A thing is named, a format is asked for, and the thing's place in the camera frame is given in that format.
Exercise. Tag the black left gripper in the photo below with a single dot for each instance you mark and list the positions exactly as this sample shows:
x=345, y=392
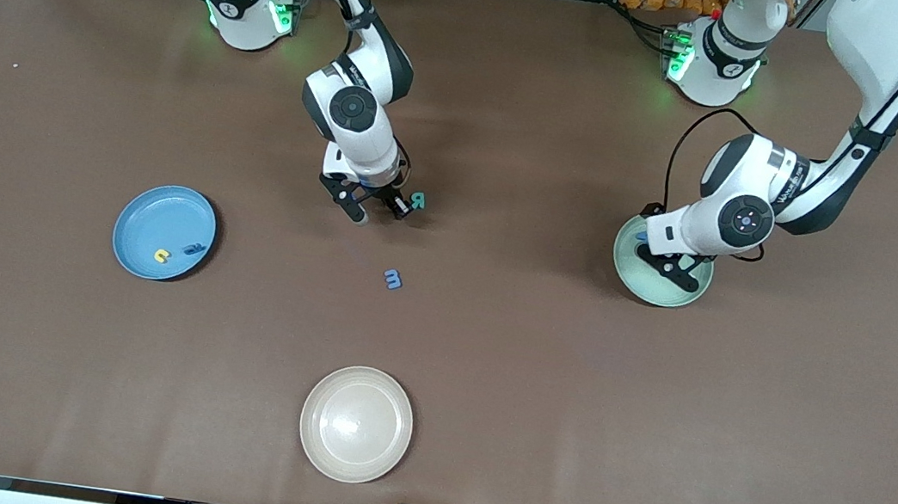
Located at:
x=649, y=209

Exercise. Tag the beige round plate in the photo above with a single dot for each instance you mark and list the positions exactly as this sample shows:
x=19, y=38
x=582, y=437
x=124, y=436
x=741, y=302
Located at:
x=356, y=425

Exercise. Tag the light green round plate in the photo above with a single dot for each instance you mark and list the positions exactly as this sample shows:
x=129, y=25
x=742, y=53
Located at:
x=652, y=292

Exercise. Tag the blue round plate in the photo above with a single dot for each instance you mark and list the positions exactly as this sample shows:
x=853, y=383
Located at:
x=158, y=222

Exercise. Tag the yellow foam letter u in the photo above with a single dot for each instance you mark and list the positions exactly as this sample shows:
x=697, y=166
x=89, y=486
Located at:
x=163, y=256

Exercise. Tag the blue foam lowercase m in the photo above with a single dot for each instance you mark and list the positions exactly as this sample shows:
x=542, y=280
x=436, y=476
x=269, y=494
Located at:
x=392, y=279

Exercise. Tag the brown table mat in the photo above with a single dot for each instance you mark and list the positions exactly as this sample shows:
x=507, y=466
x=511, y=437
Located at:
x=567, y=406

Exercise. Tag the teal foam letter R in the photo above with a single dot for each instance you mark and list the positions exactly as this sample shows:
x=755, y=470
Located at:
x=419, y=200

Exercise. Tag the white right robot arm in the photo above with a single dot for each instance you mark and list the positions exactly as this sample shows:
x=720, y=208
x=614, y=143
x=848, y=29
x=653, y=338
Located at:
x=354, y=114

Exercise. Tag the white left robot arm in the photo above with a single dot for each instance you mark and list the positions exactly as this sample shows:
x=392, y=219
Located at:
x=744, y=221

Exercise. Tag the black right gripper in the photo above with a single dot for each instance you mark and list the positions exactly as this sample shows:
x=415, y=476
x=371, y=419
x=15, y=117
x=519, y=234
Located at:
x=390, y=195

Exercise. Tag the blue foam letter a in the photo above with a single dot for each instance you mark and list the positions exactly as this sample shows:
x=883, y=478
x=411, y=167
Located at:
x=194, y=250

